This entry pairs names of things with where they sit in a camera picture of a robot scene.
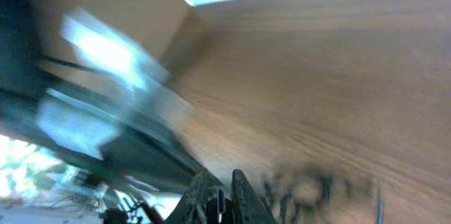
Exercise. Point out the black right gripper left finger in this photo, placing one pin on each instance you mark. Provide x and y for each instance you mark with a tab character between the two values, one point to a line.
192	206

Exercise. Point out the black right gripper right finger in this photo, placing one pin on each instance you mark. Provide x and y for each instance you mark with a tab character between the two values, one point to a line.
247	206

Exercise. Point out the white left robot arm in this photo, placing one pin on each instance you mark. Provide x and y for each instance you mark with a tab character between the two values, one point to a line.
75	84

